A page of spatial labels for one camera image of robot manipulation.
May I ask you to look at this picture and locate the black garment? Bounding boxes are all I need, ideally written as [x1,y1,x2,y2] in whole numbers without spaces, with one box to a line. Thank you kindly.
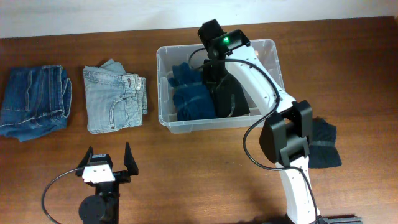
[202,63,250,118]
[308,117,342,169]

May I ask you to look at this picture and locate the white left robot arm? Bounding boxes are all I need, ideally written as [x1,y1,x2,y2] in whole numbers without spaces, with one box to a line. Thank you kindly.
[75,142,139,224]

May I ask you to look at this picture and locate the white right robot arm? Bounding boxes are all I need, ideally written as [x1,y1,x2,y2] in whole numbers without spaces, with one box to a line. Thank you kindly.
[198,19,320,223]

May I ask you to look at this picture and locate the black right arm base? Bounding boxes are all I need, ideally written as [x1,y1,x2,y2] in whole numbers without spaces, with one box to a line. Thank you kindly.
[318,217,363,224]

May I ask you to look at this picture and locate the teal garment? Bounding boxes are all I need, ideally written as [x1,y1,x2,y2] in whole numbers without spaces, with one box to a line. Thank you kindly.
[168,62,216,121]

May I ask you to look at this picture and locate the dark blue folded jeans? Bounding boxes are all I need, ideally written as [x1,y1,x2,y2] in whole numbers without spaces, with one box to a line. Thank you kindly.
[1,65,72,142]

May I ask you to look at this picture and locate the clear plastic storage bin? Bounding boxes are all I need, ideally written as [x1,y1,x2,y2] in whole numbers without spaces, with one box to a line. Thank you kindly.
[157,39,287,134]

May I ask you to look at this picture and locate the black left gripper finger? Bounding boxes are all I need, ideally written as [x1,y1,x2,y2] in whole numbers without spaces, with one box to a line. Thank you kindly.
[124,142,139,175]
[77,146,93,169]

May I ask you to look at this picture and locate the light blue jeans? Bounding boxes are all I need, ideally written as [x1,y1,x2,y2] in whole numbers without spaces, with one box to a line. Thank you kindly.
[83,59,148,134]

